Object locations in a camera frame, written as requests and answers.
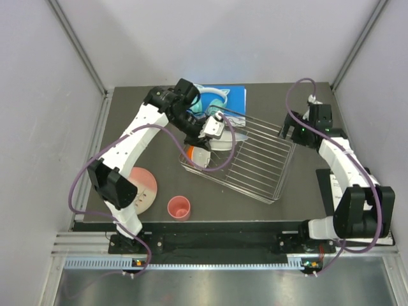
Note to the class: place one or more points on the teal cat-ear headphones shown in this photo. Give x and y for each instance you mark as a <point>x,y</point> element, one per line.
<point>217,104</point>

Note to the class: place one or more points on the grey slotted cable duct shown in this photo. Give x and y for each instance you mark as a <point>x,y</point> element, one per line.
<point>130,264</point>

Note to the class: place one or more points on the white paper sheet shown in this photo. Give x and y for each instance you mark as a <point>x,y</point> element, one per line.
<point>336,191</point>

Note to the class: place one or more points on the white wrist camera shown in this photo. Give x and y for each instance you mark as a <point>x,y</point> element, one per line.
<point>312,100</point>
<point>213,126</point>

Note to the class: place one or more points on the pink cream floral plate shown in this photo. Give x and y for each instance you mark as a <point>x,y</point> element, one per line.
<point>147,189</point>

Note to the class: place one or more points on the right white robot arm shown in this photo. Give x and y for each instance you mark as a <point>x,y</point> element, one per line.
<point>365,207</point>

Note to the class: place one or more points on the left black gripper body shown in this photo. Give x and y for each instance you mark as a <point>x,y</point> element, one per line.
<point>189,125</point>

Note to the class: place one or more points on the orange white bowl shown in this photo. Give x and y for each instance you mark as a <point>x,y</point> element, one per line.
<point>198,156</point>

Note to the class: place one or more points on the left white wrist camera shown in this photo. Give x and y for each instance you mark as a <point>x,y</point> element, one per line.
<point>213,126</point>

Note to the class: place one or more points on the pink plastic cup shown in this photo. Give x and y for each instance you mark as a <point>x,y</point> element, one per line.
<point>179,208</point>

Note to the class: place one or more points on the blue book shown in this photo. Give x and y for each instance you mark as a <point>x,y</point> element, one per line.
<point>236,106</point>

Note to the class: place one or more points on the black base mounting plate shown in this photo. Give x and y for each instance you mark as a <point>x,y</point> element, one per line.
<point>212,242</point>

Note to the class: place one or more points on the chrome wire dish rack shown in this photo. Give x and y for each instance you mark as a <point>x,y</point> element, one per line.
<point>260,162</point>

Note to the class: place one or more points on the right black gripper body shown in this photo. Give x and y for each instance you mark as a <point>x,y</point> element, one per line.
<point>301,133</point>

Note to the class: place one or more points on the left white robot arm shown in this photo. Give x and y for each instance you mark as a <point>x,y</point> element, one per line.
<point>109,171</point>

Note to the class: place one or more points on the white blue-rimmed plate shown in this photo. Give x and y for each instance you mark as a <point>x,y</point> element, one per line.
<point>225,143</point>

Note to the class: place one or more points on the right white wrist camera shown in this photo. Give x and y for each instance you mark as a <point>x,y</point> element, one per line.
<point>312,100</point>

